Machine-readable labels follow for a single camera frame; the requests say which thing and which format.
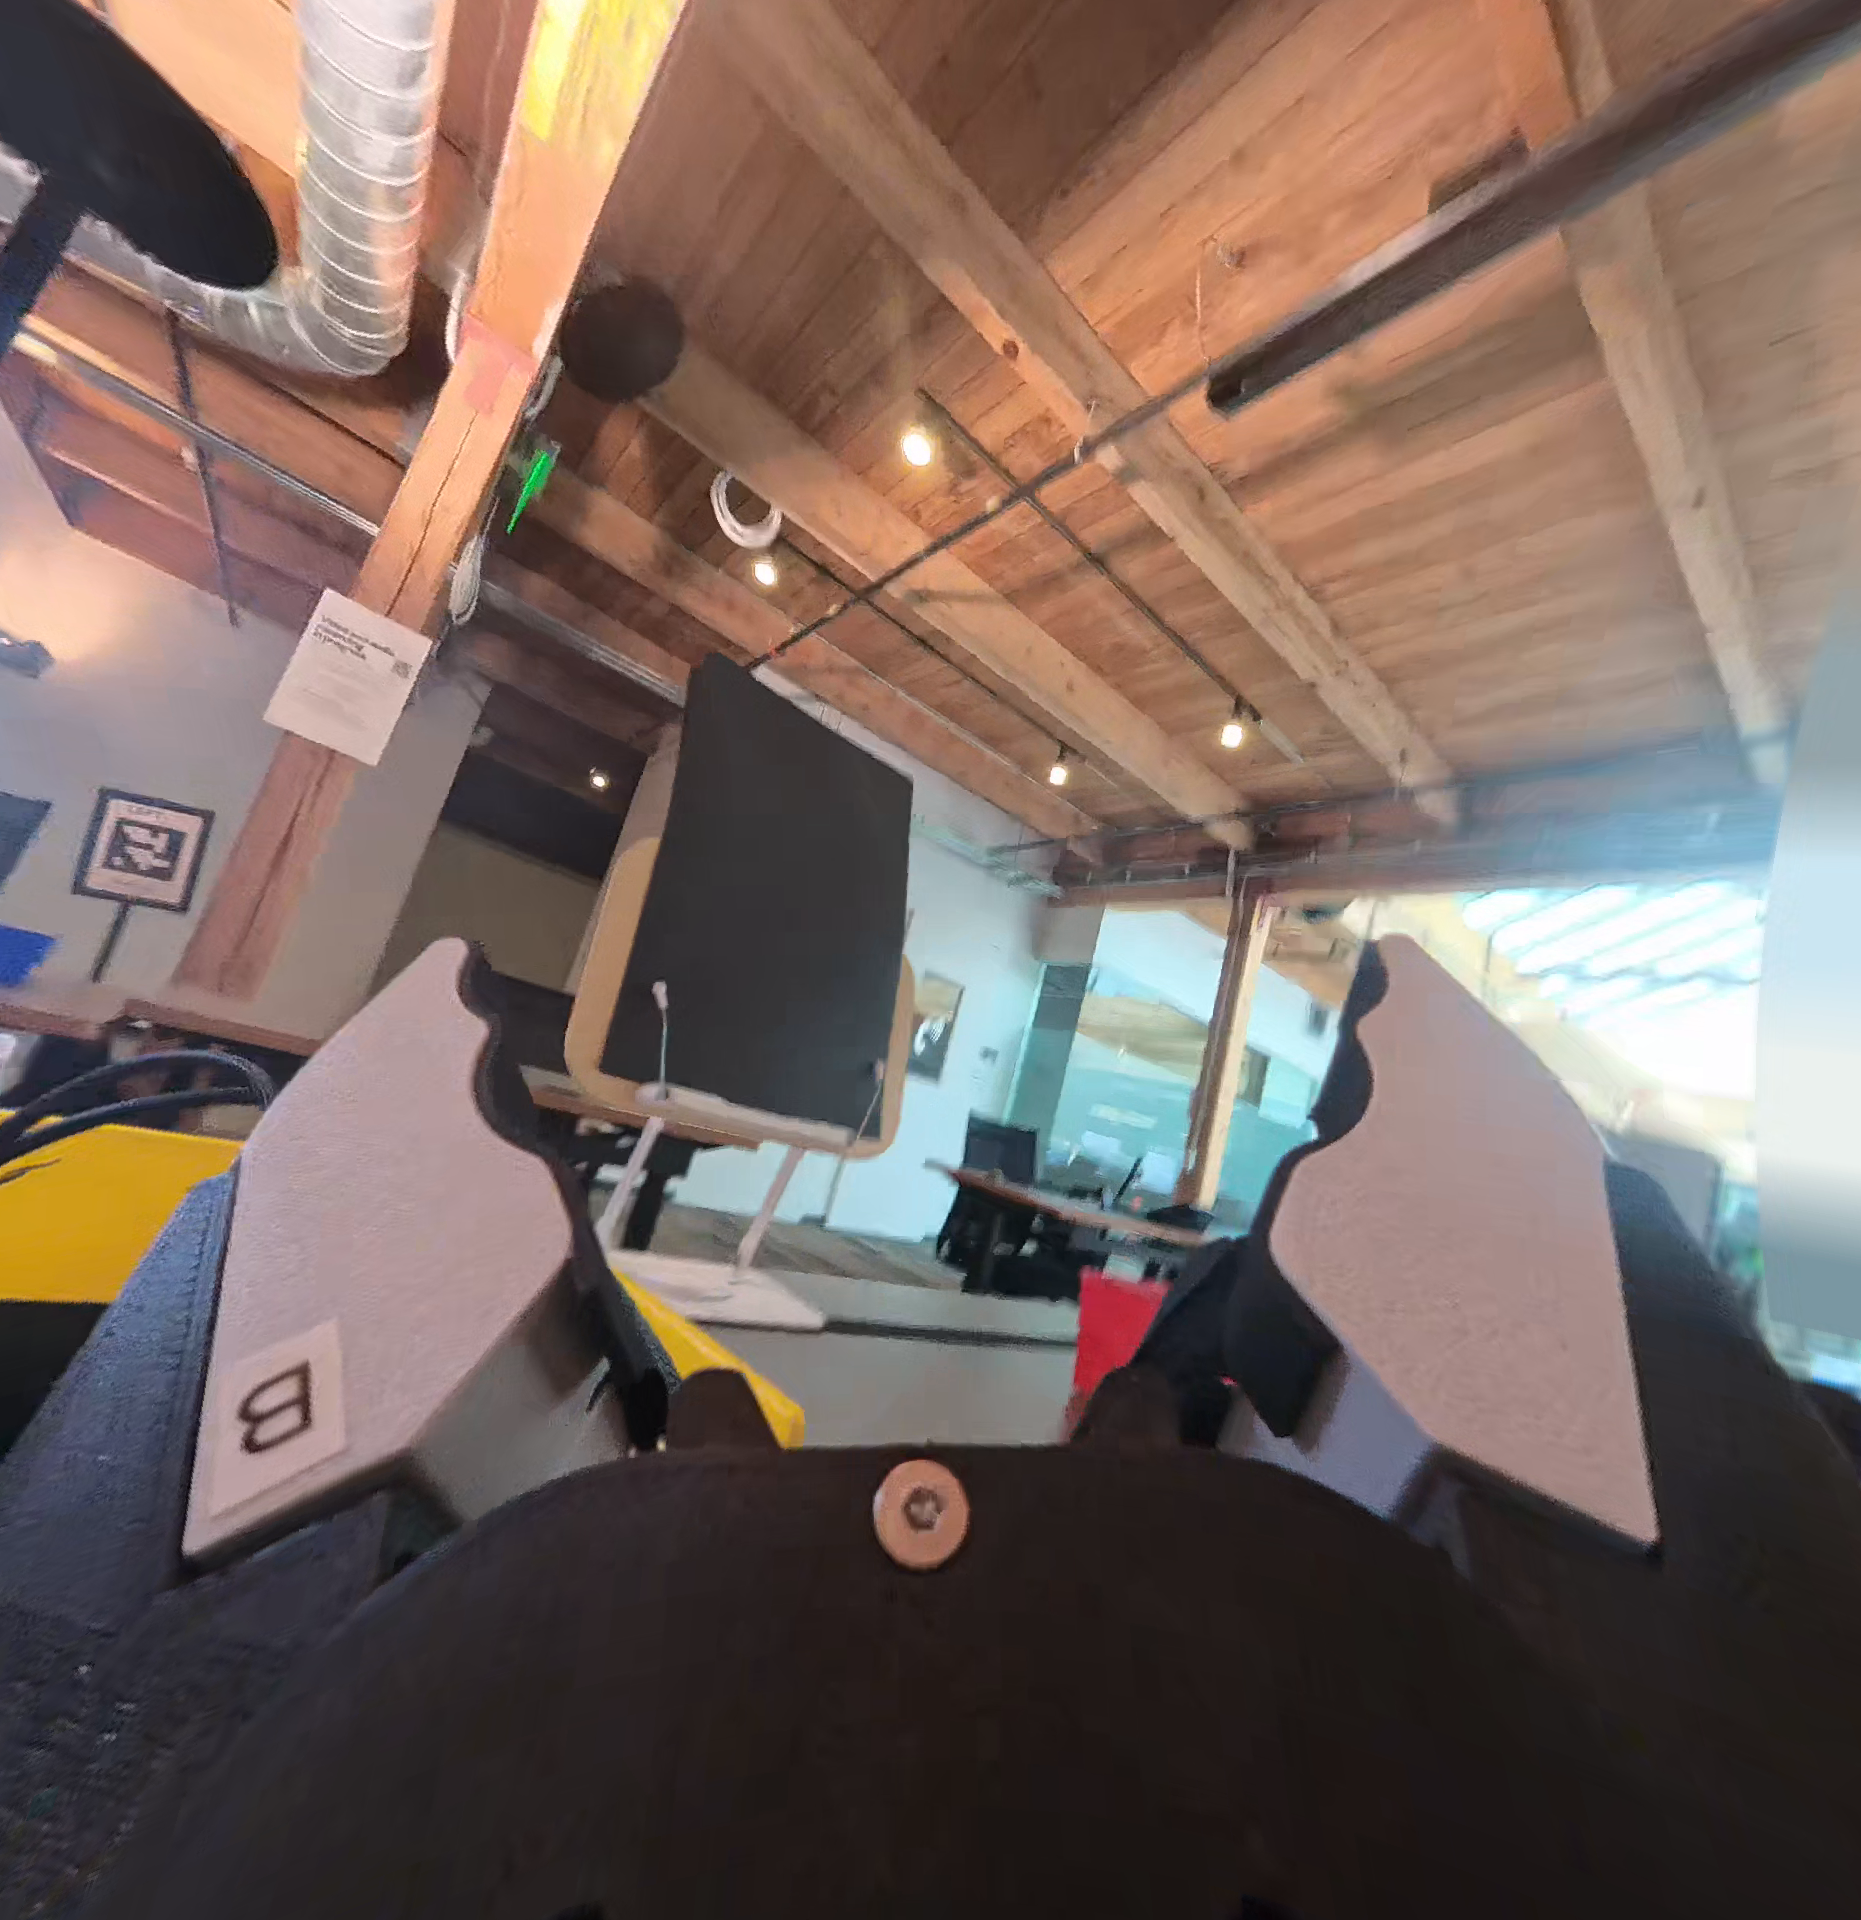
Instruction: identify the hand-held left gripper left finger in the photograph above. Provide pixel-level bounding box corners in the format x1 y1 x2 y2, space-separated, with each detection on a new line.
182 938 677 1569

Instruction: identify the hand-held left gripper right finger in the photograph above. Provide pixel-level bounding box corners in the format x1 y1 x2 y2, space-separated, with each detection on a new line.
1135 933 1662 1547

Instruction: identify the yellow plastic bin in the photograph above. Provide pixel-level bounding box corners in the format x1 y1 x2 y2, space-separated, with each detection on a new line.
0 1121 805 1451

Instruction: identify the white tablet stand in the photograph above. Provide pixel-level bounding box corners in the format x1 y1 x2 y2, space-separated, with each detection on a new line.
593 981 889 1334

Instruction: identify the red plastic bin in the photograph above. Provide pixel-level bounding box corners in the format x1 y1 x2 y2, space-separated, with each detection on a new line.
1072 1262 1175 1434

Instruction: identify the wooden office desk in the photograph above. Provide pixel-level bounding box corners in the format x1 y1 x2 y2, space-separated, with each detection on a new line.
930 1158 1218 1296

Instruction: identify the black and white marker sign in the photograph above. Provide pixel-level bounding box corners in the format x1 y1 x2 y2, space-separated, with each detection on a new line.
73 789 219 981

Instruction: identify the white paper notice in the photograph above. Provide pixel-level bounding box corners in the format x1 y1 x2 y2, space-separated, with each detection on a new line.
265 590 435 768

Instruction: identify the black dome speaker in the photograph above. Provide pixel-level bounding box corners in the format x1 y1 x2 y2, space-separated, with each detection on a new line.
560 282 687 401

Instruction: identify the black floor lamp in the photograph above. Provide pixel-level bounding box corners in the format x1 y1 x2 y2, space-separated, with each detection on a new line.
0 0 280 411

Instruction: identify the black cable loop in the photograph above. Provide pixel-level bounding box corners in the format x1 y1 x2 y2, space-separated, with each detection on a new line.
0 1047 280 1190

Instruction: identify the black board with tan frame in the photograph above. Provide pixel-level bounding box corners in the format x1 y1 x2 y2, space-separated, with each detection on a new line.
565 653 920 1158

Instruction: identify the wooden post with paper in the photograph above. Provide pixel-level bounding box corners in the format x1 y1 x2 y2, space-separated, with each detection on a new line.
170 0 683 1002

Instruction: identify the silver air duct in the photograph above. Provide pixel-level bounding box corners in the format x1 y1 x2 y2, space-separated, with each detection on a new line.
0 0 441 379

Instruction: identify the black ceiling rail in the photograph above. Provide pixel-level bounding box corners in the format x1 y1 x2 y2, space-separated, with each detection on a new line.
1203 0 1861 423

